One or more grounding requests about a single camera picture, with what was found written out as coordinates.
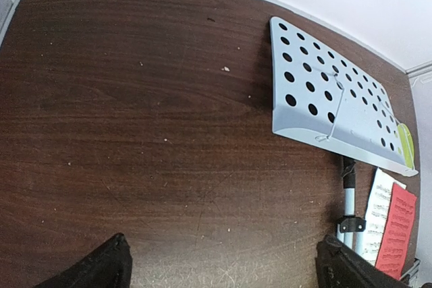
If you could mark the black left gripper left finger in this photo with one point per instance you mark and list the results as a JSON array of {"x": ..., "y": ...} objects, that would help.
[{"x": 109, "y": 265}]

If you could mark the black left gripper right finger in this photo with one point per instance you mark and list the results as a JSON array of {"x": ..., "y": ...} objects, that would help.
[{"x": 339, "y": 266}]

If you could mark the red sheet music page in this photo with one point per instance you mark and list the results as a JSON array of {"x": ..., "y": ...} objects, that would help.
[{"x": 400, "y": 219}]

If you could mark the white perforated music stand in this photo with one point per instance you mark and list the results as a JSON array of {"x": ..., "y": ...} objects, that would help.
[{"x": 325, "y": 109}]

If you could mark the white sheet music page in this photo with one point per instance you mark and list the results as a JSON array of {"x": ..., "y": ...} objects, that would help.
[{"x": 369, "y": 241}]

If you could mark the green plate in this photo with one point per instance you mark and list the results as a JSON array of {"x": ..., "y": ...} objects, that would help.
[{"x": 407, "y": 144}]

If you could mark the right aluminium frame post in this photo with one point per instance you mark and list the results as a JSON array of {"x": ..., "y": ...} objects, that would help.
[{"x": 420, "y": 74}]

